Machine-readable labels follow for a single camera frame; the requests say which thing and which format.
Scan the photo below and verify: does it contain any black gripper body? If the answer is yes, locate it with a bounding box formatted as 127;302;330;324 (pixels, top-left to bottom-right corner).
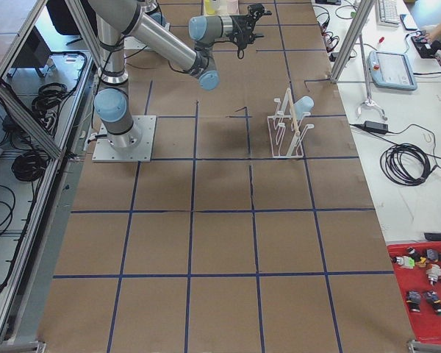
229;13;259;50

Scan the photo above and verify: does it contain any light blue ikea cup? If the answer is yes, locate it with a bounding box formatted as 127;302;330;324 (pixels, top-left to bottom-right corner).
293;96;315;118

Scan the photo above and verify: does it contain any pink ikea cup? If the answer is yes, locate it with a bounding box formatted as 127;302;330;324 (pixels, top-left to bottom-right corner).
225;0;239;14

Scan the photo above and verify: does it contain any yellow ikea cup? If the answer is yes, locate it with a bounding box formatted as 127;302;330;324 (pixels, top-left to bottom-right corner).
204;0;221;15

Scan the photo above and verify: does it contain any person hand at desk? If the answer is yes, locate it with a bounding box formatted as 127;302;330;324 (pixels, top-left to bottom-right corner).
426;27;441;43

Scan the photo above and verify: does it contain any white computer keyboard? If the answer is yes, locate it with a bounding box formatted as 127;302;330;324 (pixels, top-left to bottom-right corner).
374;0;400;27

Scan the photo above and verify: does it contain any blue teach pendant tablet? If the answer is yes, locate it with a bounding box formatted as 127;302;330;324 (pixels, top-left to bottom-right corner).
367;51;417;91

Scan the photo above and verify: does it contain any black smartphone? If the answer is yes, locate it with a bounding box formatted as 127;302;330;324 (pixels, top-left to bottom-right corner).
400;14;418;31

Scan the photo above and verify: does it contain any black power adapter brick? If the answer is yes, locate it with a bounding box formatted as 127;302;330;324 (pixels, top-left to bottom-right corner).
363;121;389;135

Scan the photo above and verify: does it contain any red parts tray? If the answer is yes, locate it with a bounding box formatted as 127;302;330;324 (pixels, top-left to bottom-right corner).
387;242;441;344

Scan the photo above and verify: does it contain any white wire cup rack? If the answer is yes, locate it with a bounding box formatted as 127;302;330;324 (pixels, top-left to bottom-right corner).
267;88;315;159

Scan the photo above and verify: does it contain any aluminium frame post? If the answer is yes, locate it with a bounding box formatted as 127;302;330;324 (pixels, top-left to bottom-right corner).
329;0;374;83

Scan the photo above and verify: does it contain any green-handled reacher grabber tool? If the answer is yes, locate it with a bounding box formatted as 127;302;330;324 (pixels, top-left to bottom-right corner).
356;35;387;121

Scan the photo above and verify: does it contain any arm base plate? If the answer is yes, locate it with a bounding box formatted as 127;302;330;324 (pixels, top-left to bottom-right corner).
92;115;157;163

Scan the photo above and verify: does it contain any coiled black cable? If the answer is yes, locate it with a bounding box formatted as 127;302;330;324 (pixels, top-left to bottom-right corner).
379;143;433;185

